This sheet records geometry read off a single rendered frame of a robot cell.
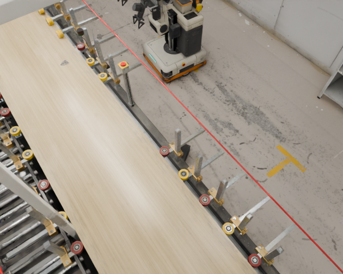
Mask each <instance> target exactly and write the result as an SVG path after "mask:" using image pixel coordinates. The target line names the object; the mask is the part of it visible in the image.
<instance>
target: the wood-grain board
mask: <svg viewBox="0 0 343 274"><path fill-rule="evenodd" d="M48 17H49V16H48V15H47V13H46V12H45V13H43V14H39V12H38V11H35V12H32V13H30V14H27V15H24V16H22V17H19V18H17V19H14V20H12V21H9V22H7V23H4V24H2V25H0V93H1V94H2V96H3V98H4V100H5V102H6V104H7V106H8V107H9V109H10V111H11V113H12V115H13V117H14V119H15V120H16V122H17V124H18V126H19V128H20V130H21V131H22V133H23V135H24V137H25V138H26V140H27V142H28V144H29V146H30V148H31V150H32V151H33V153H34V155H35V157H36V159H37V161H38V163H39V164H40V166H41V168H42V170H43V172H44V174H45V176H46V177H47V179H48V181H49V183H50V185H51V187H52V189H53V190H54V192H55V194H56V195H57V197H58V199H59V201H60V203H61V205H62V207H63V208H64V210H65V212H66V214H67V216H68V218H69V220H70V221H71V223H72V225H73V226H74V228H75V230H76V233H77V234H78V236H79V238H80V240H81V242H82V244H83V246H84V247H85V249H86V251H87V252H88V254H89V256H90V258H91V260H92V262H93V264H94V265H95V267H96V269H97V271H98V273H99V274H258V273H257V272H256V271H255V270H254V269H253V267H252V266H251V265H250V264H249V263H248V261H247V260H246V258H245V257H244V256H243V255H242V254H241V252H240V251H239V250H238V249H237V247H236V246H235V245H234V244H233V243H232V241H231V240H230V239H229V238H228V237H227V235H226V234H225V233H224V232H223V230H222V229H221V228H220V226H219V225H218V224H217V223H216V222H215V220H214V219H213V218H212V217H211V215H210V214H209V213H208V212H207V211H206V209H205V208H204V207H203V206H202V204H201V203H200V202H199V201H198V200H197V198H196V197H195V196H194V195H193V193H192V192H191V191H190V189H189V188H188V187H187V186H186V185H185V183H184V182H183V181H182V180H181V178H180V177H179V176H178V175H177V174H176V172H175V171H174V170H173V169H172V167H171V166H170V165H169V164H168V163H167V161H166V160H165V159H164V158H163V157H162V155H161V154H160V152H159V151H158V150H157V149H156V148H155V146H154V145H153V144H152V143H151V141H150V140H149V139H148V138H147V137H146V135H145V134H144V133H143V132H142V130H141V129H140V128H139V127H138V126H137V124H136V123H135V122H134V120H133V119H132V118H131V117H130V115H129V114H128V113H127V112H126V111H125V109H124V108H123V107H122V106H121V104H120V103H119V102H118V101H117V100H116V98H115V97H114V96H113V95H112V93H111V92H110V91H109V90H108V89H107V87H106V86H105V85H104V83H103V82H102V81H101V80H100V79H99V77H98V76H97V75H96V74H95V72H94V71H93V70H92V69H91V68H90V66H89V65H88V64H87V63H86V61H85V60H84V59H83V58H82V57H81V55H80V54H79V53H78V52H77V50H76V49H75V48H74V46H73V45H72V44H71V43H70V41H69V40H68V39H67V38H66V37H65V36H64V37H62V38H60V39H59V38H58V37H57V35H56V32H55V31H56V30H58V29H59V28H58V27H57V26H56V24H55V23H54V24H53V25H51V26H49V25H48V24H47V22H46V18H48ZM64 60H67V61H68V62H69V64H66V65H64V66H63V65H61V63H62V61H64Z"/></svg>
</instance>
